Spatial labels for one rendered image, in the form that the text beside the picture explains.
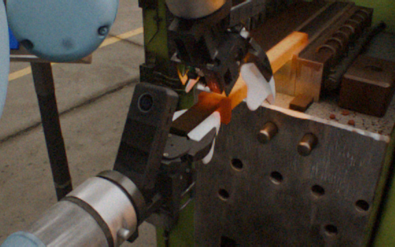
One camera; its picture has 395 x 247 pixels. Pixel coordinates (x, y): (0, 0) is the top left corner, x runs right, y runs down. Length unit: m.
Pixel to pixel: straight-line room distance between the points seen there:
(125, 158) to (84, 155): 1.87
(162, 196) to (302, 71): 0.42
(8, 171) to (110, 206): 1.94
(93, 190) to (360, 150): 0.50
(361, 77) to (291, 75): 0.13
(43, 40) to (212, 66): 0.28
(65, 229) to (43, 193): 1.75
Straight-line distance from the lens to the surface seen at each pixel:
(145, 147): 0.49
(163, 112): 0.49
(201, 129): 0.57
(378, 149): 0.81
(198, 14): 0.52
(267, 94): 0.65
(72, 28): 0.33
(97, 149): 2.41
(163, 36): 1.17
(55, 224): 0.43
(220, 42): 0.58
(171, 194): 0.53
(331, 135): 0.82
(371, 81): 0.83
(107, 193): 0.46
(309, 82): 0.86
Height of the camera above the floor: 1.31
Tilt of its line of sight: 31 degrees down
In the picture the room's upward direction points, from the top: straight up
